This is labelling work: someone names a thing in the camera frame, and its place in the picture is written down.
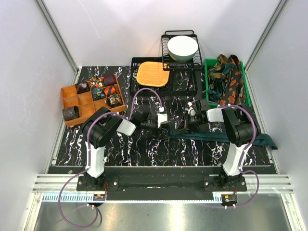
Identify dark green tie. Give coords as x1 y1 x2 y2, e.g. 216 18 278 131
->
168 130 278 150

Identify brown blue tie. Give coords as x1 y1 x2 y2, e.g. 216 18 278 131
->
62 105 79 121

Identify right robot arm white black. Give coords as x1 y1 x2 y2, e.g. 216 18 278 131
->
172 99 259 191

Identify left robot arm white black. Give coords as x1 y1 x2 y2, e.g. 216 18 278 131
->
81 107 168 191

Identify navy tie orange flowers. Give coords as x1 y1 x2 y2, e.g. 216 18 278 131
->
215 55 245 105

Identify rolled beige patterned tie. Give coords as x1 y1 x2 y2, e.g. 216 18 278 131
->
105 93 123 108

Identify brown teal patterned tie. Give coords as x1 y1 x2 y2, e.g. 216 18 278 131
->
207 54 233 92

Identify orange woven pot holder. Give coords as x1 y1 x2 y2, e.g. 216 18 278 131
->
136 61 170 87

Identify rolled navy orange striped tie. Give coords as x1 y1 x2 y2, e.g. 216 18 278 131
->
104 84 119 97

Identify green plastic bin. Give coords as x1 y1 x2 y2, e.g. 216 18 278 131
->
204 54 252 107

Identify rolled maroon striped tie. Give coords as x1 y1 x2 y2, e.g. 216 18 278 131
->
103 74 117 87

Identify rolled blue paisley tie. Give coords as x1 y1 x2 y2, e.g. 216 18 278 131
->
92 87 106 101

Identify orange wooden divided box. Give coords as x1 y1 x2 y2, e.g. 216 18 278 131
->
61 74 127 127

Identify rolled colourful floral tie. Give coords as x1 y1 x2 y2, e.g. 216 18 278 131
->
90 77 104 89

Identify white bowl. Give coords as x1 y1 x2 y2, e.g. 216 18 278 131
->
167 36 199 62

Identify rolled dark floral tie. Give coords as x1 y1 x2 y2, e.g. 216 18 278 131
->
75 81 90 94

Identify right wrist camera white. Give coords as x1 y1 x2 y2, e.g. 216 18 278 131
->
186 101 196 116

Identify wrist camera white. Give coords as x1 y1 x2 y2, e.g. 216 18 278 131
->
157 107 168 128
186 101 196 116

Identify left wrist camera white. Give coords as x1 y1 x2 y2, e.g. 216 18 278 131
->
157 107 168 128

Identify black wire tray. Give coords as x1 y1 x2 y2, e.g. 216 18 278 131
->
129 57 198 97

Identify black wire dish rack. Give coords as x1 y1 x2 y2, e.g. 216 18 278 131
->
161 30 203 71

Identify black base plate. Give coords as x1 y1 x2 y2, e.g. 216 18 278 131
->
77 167 247 202

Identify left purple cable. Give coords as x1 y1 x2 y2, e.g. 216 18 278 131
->
57 88 166 228

